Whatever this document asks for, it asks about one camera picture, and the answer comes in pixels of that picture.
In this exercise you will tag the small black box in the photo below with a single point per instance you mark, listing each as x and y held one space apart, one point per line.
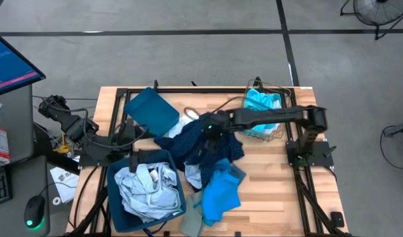
337 219

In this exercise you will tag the black computer mouse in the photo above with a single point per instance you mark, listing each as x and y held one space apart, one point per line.
34 210

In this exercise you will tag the white handwritten paper tag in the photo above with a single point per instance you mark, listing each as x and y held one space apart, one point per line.
154 175

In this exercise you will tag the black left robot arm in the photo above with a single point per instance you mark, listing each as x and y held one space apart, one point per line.
73 126

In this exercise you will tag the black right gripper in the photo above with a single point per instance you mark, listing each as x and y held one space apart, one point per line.
219 121

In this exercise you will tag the teal plastic tray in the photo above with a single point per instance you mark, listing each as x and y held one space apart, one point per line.
152 110

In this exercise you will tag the grey desk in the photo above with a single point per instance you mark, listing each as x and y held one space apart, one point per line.
20 115

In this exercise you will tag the grey metal stand foot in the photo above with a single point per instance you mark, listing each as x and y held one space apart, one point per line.
402 128

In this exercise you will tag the black metal rig frame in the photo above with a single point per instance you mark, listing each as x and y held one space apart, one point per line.
188 89

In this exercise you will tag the white printed paper sheet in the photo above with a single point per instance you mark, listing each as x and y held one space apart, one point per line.
64 184

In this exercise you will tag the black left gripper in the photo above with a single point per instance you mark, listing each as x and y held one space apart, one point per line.
127 135

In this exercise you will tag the light grey patterned cloth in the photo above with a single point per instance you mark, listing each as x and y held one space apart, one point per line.
145 194

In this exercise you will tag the aqua fleece cloth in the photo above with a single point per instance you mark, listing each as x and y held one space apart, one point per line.
260 98

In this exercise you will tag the black floor fan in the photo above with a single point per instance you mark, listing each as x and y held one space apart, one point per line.
379 11

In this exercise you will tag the computer monitor blue screen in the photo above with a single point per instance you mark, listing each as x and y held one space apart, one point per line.
7 66

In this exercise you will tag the bright blue towel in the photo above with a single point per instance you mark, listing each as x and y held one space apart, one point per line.
221 197

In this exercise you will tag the blue-grey knit cloth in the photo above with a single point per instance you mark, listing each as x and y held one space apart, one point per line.
192 176

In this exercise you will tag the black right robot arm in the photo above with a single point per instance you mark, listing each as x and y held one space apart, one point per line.
274 116

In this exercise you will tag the navy dotted cloth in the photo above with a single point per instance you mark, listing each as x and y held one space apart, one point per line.
181 145

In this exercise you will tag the navy fabric bin white stripe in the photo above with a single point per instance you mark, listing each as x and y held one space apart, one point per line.
122 220

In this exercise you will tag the white tape roll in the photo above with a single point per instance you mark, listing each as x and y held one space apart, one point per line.
54 199

